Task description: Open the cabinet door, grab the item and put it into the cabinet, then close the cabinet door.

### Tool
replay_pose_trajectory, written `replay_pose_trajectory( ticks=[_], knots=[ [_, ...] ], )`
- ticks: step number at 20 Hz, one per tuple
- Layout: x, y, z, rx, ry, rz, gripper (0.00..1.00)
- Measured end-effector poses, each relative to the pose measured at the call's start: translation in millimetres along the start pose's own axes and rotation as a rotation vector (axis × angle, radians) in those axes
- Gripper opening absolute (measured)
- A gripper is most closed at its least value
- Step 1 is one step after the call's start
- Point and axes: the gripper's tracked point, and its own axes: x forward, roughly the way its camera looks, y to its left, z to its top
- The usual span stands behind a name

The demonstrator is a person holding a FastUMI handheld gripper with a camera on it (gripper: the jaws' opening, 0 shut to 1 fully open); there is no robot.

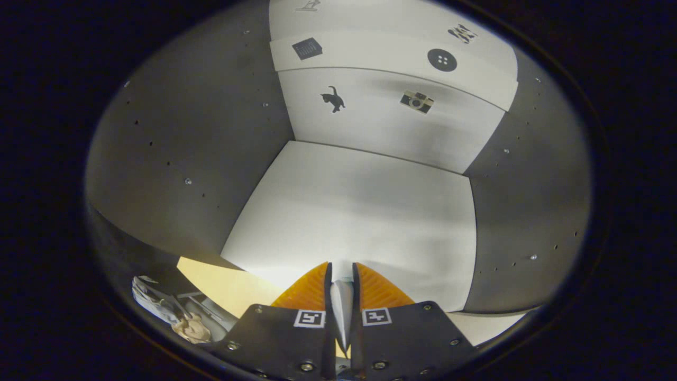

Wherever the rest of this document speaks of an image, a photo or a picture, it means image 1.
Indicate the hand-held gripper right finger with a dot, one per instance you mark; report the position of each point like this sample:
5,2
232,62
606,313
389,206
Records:
355,344

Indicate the dark grey cabinet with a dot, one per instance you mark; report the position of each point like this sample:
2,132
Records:
344,211

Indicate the white teal booklet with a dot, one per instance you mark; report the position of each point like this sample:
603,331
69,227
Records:
342,312

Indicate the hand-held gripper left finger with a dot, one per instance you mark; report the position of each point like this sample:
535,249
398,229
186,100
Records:
329,344

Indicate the beige crumpled cloth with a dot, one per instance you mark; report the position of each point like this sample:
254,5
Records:
193,329

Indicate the light grey folded cloth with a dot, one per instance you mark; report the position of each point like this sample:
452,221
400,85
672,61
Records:
153,304

